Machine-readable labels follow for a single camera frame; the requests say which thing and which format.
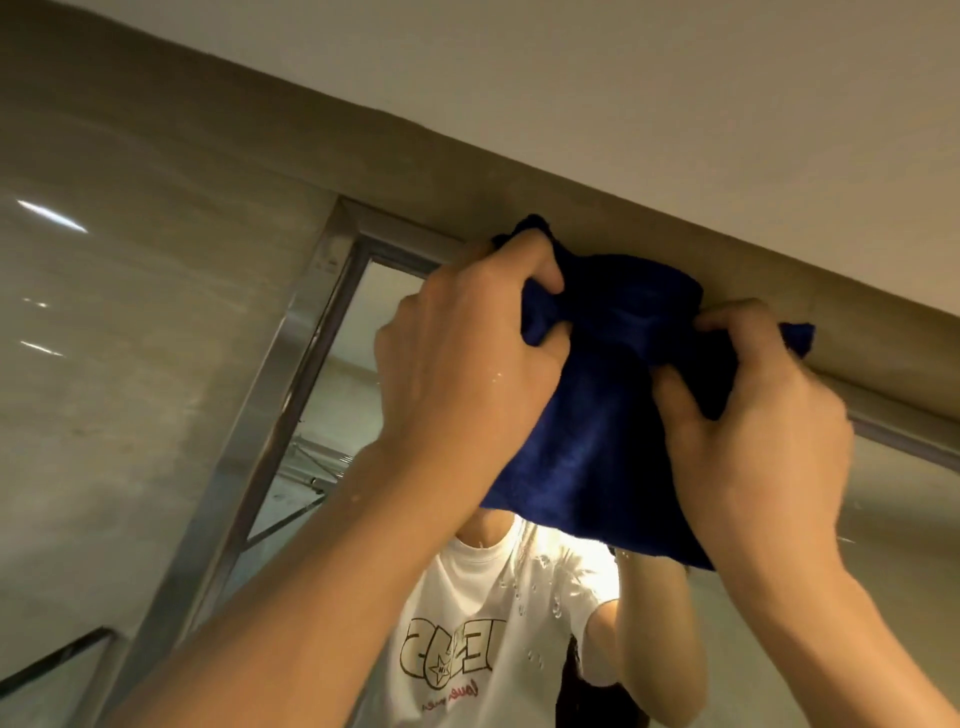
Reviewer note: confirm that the person's left hand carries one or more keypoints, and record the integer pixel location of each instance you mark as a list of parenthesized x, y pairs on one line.
[(450, 375)]

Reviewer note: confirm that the person's right hand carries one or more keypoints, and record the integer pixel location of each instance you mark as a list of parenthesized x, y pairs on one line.
[(772, 465)]

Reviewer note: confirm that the silver framed wall mirror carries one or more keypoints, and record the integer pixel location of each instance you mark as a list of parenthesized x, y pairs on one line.
[(337, 397)]

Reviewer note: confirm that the blue microfibre cloth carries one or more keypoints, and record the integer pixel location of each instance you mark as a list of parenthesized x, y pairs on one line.
[(600, 450)]

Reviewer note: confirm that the person's left forearm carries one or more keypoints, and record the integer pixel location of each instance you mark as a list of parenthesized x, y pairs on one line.
[(300, 600)]

